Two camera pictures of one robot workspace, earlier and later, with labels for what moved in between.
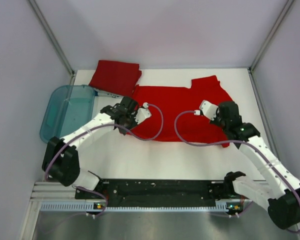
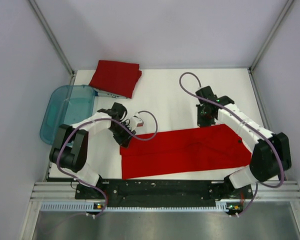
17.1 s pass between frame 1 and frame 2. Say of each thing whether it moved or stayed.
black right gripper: moved
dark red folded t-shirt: stayed
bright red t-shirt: moved
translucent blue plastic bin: stayed
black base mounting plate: stayed
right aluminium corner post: stayed
